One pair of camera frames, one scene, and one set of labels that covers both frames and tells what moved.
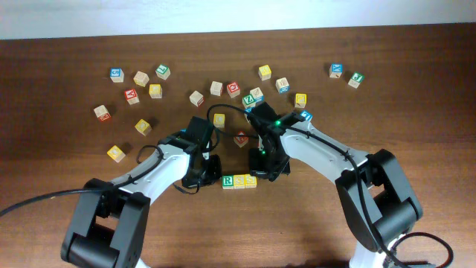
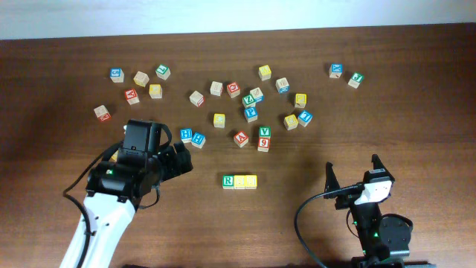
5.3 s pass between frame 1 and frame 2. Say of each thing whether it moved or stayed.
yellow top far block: stayed
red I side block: stayed
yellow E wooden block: moved
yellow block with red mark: stayed
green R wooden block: stayed
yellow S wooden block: stayed
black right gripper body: moved
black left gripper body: moved
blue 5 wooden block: stayed
